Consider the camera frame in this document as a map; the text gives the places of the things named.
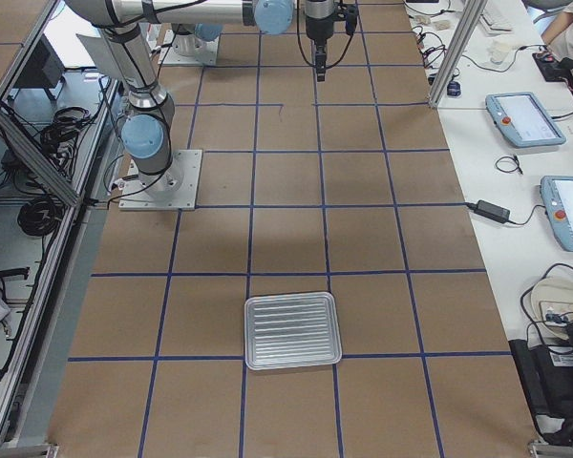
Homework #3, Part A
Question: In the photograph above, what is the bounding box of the blue black small device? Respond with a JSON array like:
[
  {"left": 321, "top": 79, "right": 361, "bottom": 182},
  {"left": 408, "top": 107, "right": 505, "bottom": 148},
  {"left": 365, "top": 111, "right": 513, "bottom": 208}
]
[{"left": 446, "top": 80, "right": 462, "bottom": 97}]

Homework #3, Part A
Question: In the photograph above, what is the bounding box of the blue teach pendant near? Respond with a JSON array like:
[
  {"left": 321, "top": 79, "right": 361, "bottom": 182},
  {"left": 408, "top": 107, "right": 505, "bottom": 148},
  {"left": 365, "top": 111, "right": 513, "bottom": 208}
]
[{"left": 540, "top": 176, "right": 573, "bottom": 252}]

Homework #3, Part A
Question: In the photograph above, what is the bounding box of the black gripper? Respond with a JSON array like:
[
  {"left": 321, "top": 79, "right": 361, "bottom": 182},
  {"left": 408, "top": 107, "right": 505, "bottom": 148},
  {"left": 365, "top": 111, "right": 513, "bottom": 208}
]
[{"left": 306, "top": 16, "right": 335, "bottom": 83}]

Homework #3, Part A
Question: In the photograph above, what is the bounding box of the blue teach pendant far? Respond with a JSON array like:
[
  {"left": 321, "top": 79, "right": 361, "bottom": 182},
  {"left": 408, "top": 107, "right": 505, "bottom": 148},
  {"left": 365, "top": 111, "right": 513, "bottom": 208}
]
[{"left": 485, "top": 92, "right": 566, "bottom": 148}]

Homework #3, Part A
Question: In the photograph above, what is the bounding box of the aluminium frame post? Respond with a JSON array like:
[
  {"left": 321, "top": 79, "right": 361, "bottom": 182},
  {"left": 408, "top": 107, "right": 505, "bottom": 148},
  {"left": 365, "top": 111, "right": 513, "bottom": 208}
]
[{"left": 428, "top": 0, "right": 487, "bottom": 109}]

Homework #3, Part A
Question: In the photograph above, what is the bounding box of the black power adapter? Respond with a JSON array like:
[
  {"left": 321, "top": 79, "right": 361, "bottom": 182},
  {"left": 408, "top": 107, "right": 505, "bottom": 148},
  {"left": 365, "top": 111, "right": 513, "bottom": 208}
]
[{"left": 465, "top": 199, "right": 510, "bottom": 224}]

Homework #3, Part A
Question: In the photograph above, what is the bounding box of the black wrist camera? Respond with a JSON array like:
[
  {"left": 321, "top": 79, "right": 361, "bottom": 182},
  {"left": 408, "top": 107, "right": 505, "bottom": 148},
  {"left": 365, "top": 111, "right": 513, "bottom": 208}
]
[{"left": 338, "top": 3, "right": 359, "bottom": 36}]

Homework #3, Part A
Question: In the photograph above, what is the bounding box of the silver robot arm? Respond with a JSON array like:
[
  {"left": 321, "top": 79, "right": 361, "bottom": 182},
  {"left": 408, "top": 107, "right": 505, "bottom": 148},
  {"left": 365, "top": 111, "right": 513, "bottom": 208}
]
[{"left": 70, "top": 1, "right": 357, "bottom": 210}]

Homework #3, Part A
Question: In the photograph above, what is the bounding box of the blue teach pendant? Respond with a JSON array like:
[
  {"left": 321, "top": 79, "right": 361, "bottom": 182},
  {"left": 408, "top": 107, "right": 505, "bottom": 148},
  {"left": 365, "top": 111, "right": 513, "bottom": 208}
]
[
  {"left": 485, "top": 92, "right": 566, "bottom": 148},
  {"left": 540, "top": 176, "right": 573, "bottom": 252}
]

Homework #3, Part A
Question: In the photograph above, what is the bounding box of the silver ribbed metal tray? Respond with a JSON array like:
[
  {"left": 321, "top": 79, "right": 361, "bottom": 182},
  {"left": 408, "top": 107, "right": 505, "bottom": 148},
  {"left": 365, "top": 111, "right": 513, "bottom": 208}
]
[{"left": 244, "top": 291, "right": 343, "bottom": 371}]

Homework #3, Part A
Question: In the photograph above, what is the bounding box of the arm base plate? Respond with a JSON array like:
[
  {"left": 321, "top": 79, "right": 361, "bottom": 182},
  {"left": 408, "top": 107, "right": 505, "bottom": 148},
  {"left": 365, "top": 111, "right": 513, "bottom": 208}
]
[
  {"left": 159, "top": 30, "right": 220, "bottom": 67},
  {"left": 118, "top": 150, "right": 202, "bottom": 211}
]

